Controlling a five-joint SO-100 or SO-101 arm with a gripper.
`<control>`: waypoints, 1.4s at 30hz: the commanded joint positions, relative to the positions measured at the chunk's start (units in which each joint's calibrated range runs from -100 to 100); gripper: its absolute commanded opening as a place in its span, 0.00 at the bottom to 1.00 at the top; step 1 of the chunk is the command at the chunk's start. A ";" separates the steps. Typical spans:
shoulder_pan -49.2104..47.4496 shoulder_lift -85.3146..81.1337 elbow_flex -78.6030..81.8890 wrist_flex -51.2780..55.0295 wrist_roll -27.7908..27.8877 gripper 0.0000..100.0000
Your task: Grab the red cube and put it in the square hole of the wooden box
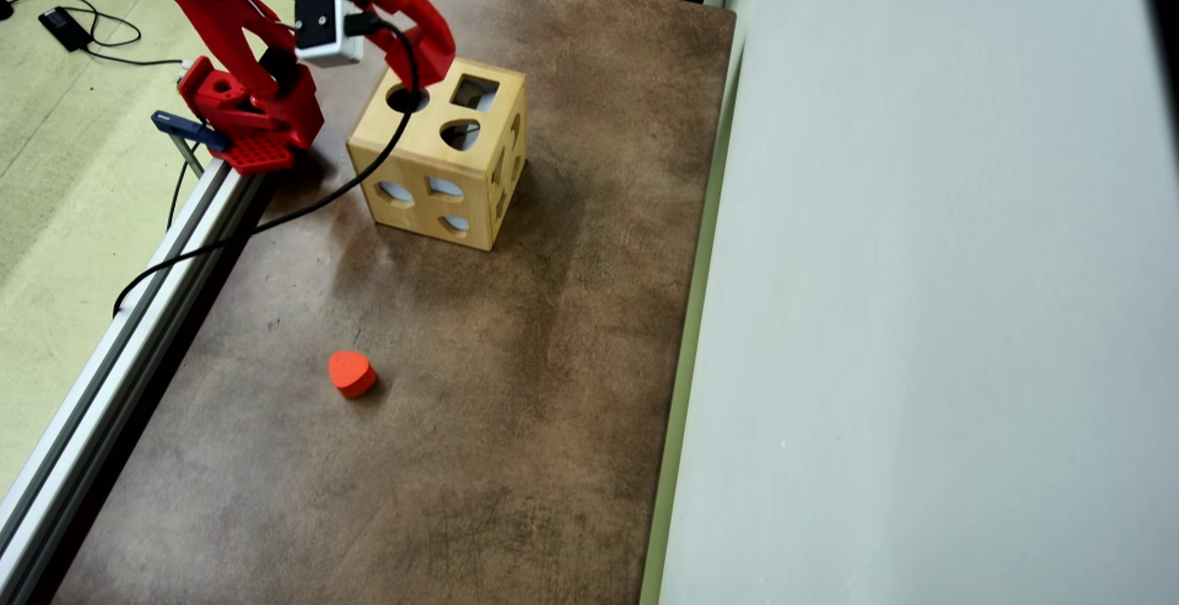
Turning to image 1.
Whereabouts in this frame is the aluminium profile rail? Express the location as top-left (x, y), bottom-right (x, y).
top-left (0, 158), bottom-right (268, 605)

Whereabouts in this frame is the black power adapter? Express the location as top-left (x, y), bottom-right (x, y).
top-left (39, 6), bottom-right (93, 52)

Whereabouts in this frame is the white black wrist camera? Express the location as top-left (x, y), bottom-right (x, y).
top-left (293, 0), bottom-right (367, 69)

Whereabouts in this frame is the orange heart block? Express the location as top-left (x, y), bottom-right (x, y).
top-left (328, 350), bottom-right (379, 401)

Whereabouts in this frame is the blue clamp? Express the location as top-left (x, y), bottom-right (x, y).
top-left (152, 111), bottom-right (231, 178)

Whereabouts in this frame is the wooden shape sorter box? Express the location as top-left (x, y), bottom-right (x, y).
top-left (345, 43), bottom-right (529, 252)

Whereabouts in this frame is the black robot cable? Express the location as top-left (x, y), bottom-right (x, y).
top-left (164, 161), bottom-right (192, 233)

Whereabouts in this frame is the black adapter cable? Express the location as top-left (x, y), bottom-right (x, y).
top-left (0, 0), bottom-right (185, 67)

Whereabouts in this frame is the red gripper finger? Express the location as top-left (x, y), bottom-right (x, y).
top-left (373, 0), bottom-right (457, 64)

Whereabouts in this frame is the black camera cable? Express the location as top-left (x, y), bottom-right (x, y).
top-left (112, 11), bottom-right (423, 319)

